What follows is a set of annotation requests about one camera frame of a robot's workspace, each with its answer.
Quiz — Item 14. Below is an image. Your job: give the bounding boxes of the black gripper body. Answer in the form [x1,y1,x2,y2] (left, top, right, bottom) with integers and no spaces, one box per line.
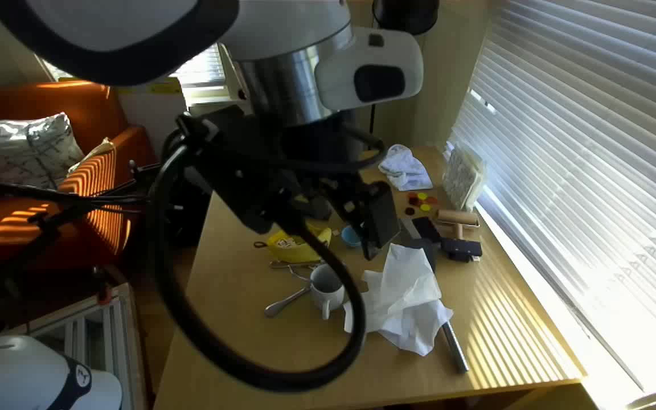
[266,122,370,224]

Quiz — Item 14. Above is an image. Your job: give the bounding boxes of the yellow object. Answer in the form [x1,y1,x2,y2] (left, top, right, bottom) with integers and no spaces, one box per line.
[265,226,335,269]

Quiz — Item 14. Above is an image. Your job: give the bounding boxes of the dark grey wedge object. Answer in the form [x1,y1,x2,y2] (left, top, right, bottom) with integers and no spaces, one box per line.
[412,215,445,245]

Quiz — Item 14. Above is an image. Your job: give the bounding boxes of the black block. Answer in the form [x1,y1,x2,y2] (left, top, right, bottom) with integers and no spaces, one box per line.
[359,179,404,261]

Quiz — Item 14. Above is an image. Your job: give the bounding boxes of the clear plastic bag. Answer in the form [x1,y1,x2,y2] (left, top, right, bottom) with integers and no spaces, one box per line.
[378,142,435,194]

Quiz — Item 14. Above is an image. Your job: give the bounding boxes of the metal spoon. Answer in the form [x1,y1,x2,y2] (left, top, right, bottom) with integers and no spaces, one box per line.
[263,284,315,318]

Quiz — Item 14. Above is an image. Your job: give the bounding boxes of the white napkin holder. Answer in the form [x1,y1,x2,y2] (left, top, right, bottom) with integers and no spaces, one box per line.
[441,143,490,215]

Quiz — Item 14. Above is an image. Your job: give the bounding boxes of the wooden mallet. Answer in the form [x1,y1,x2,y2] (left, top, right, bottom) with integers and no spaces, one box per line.
[435,207,484,242]

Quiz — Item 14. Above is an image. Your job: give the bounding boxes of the crumpled white tissue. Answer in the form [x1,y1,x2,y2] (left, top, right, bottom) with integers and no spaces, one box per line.
[343,242,457,357]

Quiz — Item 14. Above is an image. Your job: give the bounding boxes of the black stapler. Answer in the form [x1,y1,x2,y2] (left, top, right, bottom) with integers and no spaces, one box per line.
[441,237,485,265]

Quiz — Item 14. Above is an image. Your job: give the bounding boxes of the yellow black striped barrier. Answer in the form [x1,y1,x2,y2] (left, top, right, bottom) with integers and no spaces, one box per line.
[145,112,370,394]

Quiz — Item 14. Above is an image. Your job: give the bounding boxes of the orange couch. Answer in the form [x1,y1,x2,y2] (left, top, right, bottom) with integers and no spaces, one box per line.
[0,77,158,269]

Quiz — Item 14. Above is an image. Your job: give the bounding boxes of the grey flat bar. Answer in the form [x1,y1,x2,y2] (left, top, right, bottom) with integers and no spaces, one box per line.
[438,318,473,376]

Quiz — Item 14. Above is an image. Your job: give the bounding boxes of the white window blinds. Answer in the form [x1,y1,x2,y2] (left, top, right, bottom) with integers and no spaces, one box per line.
[445,0,656,399]

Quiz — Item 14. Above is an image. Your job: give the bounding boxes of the white patterned pillow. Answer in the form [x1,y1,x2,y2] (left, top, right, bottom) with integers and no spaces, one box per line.
[0,110,88,194]

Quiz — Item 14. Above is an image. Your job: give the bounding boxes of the white slatted rack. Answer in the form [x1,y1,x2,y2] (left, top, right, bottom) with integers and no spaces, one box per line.
[27,282,151,410]

